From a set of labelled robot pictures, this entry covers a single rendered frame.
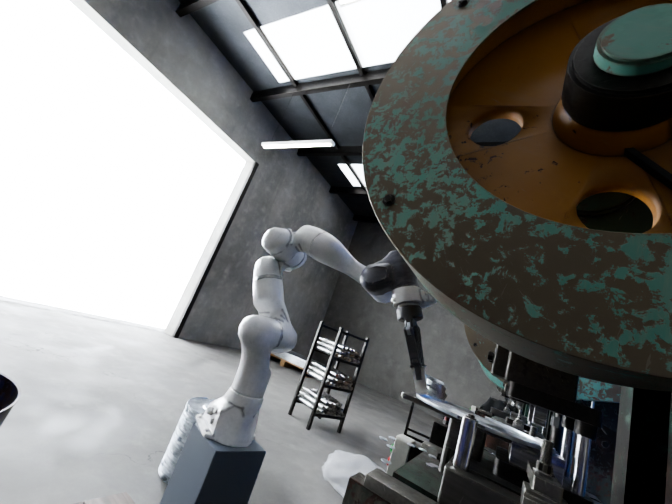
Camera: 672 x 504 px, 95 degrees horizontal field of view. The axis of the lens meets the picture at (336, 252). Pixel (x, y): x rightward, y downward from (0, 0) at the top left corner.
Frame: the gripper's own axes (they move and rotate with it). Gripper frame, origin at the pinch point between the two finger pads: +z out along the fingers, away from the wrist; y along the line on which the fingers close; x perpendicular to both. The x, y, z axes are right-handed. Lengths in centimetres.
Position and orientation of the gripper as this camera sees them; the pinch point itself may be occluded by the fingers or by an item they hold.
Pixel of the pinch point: (420, 380)
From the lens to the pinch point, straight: 93.5
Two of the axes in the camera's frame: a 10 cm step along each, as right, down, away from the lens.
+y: -4.2, -3.7, -8.3
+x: 9.1, -2.3, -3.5
